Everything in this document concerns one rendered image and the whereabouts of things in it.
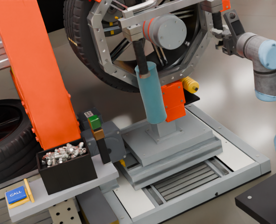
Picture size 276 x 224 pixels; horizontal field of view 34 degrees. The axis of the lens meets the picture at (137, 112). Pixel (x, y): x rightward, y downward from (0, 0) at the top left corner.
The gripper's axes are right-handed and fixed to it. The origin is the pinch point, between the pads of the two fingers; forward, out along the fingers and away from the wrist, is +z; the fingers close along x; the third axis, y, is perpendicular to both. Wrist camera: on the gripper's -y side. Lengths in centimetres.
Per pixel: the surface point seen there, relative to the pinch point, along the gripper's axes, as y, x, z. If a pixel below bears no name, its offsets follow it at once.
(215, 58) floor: 83, 77, 148
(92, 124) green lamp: 19, -59, -3
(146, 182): 72, -38, 21
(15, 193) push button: 35, -95, -1
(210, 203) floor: 83, -16, 0
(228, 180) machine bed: 76, -4, 2
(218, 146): 69, 3, 21
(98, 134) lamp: 23, -58, -3
